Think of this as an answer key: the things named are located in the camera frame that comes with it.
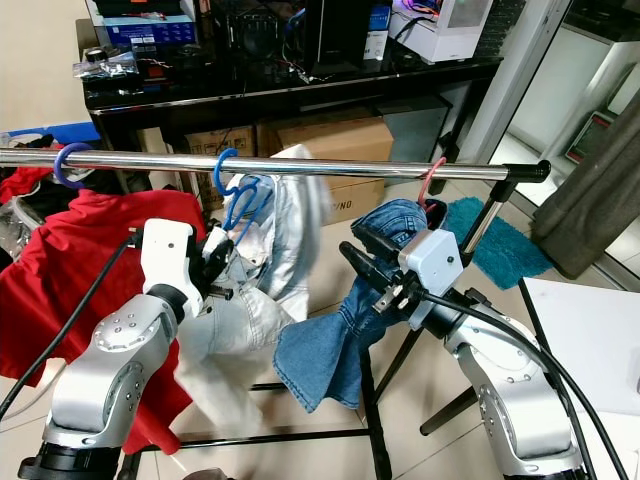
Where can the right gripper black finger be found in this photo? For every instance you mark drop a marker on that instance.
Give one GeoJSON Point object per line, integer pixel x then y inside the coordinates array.
{"type": "Point", "coordinates": [365, 270]}
{"type": "Point", "coordinates": [380, 243]}

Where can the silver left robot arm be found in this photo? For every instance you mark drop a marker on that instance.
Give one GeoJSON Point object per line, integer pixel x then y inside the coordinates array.
{"type": "Point", "coordinates": [110, 370]}

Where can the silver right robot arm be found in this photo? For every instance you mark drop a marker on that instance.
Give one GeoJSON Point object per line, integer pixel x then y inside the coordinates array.
{"type": "Point", "coordinates": [510, 400]}

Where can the pink plastic hanger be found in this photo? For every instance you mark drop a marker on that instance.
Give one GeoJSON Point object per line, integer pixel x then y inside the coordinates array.
{"type": "Point", "coordinates": [430, 180]}

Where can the blue plastic hanger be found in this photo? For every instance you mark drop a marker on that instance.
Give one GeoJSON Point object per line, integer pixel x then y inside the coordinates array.
{"type": "Point", "coordinates": [217, 175]}

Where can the purple plastic hanger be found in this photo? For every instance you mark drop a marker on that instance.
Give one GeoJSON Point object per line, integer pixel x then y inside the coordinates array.
{"type": "Point", "coordinates": [58, 168]}

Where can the pale white jeans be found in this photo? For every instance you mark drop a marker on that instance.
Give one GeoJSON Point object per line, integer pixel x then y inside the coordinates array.
{"type": "Point", "coordinates": [290, 220]}

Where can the teal rug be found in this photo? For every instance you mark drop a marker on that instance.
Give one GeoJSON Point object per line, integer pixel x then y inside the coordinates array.
{"type": "Point", "coordinates": [500, 250]}

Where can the large cardboard box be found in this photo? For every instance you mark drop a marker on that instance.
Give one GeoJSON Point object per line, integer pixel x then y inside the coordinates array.
{"type": "Point", "coordinates": [340, 135]}

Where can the small cardboard box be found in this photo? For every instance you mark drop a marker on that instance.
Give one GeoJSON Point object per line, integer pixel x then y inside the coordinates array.
{"type": "Point", "coordinates": [220, 140]}

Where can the red t-shirt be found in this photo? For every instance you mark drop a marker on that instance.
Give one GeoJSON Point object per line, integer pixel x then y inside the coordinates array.
{"type": "Point", "coordinates": [80, 280]}

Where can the blue storage lid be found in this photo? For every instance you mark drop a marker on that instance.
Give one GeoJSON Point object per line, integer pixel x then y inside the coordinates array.
{"type": "Point", "coordinates": [75, 132]}

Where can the red crumpled cloth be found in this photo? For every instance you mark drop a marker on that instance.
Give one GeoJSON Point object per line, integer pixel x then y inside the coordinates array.
{"type": "Point", "coordinates": [20, 182]}

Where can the white product box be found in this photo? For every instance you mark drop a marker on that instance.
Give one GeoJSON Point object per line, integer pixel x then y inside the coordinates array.
{"type": "Point", "coordinates": [445, 40]}

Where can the grey curtain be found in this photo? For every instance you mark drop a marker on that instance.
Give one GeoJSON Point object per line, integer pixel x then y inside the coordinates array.
{"type": "Point", "coordinates": [590, 200]}

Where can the black computer case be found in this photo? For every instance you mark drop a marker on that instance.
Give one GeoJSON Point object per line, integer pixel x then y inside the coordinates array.
{"type": "Point", "coordinates": [345, 30]}

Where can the clear plastic bag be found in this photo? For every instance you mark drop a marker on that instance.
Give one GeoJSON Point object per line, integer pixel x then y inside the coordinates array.
{"type": "Point", "coordinates": [105, 65]}

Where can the blue product box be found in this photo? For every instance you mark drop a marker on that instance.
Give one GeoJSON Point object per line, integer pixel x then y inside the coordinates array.
{"type": "Point", "coordinates": [150, 32]}

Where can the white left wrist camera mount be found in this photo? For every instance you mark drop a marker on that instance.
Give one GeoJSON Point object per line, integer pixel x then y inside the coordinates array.
{"type": "Point", "coordinates": [168, 255]}

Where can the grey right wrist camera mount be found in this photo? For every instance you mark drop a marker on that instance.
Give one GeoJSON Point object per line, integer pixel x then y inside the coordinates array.
{"type": "Point", "coordinates": [432, 258]}

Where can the chrome clothes rail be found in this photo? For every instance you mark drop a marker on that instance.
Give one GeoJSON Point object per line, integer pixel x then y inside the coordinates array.
{"type": "Point", "coordinates": [360, 167]}

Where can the black clothes rack frame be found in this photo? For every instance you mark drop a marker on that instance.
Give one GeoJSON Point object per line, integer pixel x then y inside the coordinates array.
{"type": "Point", "coordinates": [378, 440]}

